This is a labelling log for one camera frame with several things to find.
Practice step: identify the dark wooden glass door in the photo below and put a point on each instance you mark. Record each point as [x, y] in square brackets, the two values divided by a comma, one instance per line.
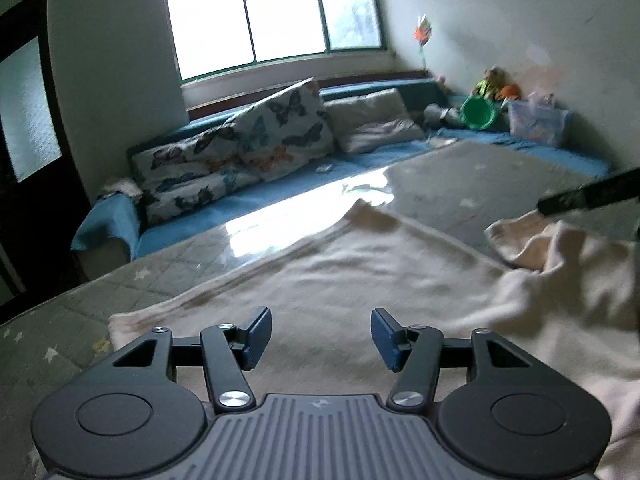
[30, 135]

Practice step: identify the teal sofa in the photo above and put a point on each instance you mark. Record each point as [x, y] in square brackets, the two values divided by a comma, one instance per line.
[380, 85]

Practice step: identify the square butterfly print pillow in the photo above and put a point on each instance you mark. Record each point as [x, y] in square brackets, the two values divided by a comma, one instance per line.
[285, 130]

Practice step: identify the colourful pinwheel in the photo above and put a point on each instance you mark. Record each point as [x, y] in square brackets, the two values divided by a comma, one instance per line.
[424, 35]

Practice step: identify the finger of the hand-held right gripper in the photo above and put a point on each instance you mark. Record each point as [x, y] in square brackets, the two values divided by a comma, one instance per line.
[590, 195]

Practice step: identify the green framed window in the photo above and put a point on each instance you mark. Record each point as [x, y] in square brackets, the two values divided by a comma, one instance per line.
[275, 10]

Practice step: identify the grey quilted star table cover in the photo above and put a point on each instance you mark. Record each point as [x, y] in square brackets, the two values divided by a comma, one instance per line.
[50, 320]

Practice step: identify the clear plastic storage box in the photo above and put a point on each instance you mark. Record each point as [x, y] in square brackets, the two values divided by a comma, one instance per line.
[537, 120]

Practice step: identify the orange green stuffed toy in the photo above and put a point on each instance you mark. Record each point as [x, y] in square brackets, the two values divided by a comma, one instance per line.
[495, 86]

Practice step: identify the small pale folded cloth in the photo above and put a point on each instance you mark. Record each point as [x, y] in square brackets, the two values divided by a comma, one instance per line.
[120, 189]

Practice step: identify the cream garment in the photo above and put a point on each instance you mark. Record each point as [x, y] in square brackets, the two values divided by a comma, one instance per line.
[350, 270]

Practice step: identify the green plastic basin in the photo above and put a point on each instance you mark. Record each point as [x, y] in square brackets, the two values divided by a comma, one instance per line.
[479, 112]

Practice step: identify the beige pillow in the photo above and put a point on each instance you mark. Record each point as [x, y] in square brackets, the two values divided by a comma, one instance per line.
[375, 122]

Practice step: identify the grey stuffed toy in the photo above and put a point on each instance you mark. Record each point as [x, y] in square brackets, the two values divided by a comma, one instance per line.
[442, 115]

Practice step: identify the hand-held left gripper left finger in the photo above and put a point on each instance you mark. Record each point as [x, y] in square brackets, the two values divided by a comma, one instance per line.
[257, 332]

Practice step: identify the blue armrest cover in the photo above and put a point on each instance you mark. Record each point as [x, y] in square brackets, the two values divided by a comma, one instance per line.
[107, 222]

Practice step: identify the long butterfly print pillow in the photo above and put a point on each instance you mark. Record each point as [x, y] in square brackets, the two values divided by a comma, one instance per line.
[190, 170]

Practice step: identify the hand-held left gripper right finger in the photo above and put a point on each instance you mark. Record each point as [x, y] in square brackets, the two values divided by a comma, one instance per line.
[385, 337]

